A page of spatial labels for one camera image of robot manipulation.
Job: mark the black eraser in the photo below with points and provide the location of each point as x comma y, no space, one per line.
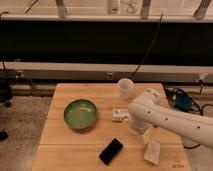
110,151

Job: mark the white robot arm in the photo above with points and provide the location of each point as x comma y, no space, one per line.
145,109

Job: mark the white sponge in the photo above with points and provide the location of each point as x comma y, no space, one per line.
152,152

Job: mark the clear plastic cup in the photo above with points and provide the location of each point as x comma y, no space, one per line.
126,87

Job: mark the white plastic bottle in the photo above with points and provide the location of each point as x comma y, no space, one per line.
118,115

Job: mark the green bowl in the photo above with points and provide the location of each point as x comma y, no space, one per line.
80,114

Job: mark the blue box with cables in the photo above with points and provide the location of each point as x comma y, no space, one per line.
183,102

